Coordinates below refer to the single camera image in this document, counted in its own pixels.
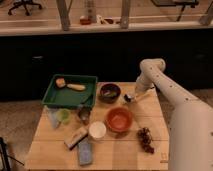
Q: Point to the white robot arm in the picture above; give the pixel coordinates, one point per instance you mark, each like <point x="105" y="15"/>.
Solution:
<point x="191" y="125"/>

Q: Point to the white paper cup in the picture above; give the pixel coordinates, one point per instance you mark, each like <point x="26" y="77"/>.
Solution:
<point x="97" y="130"/>

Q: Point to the black office chair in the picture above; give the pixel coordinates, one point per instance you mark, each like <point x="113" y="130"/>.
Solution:
<point x="24" y="3"/>

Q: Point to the clear plastic bag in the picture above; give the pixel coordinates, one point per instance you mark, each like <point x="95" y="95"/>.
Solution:
<point x="51" y="113"/>

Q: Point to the dark grape bunch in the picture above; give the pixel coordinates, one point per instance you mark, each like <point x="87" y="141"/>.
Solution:
<point x="145" y="140"/>

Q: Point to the dark brown bowl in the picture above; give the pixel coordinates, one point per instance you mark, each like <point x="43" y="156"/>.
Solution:
<point x="109" y="93"/>

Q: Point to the orange clay bowl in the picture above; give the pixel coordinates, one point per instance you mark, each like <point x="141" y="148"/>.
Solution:
<point x="119" y="119"/>

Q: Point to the small metal cup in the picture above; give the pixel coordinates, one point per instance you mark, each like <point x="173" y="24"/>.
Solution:
<point x="84" y="115"/>

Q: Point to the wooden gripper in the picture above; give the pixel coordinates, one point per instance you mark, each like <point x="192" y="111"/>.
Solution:
<point x="140" y="95"/>

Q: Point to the white handled brush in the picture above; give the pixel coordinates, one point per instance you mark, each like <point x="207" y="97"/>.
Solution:
<point x="129" y="98"/>

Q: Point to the green plastic cup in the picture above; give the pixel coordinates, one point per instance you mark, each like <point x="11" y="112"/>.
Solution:
<point x="63" y="115"/>

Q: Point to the blue grey sponge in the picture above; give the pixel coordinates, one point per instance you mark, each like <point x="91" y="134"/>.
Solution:
<point x="85" y="152"/>

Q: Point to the red object on shelf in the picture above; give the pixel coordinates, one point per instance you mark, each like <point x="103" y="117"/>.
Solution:
<point x="85" y="21"/>

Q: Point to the wooden block eraser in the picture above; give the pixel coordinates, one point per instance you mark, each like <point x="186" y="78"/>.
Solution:
<point x="72" y="140"/>

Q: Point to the black stand at left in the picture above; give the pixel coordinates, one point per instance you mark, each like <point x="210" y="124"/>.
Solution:
<point x="4" y="156"/>

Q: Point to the green plastic tray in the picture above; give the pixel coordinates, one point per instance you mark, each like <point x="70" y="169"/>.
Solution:
<point x="65" y="97"/>

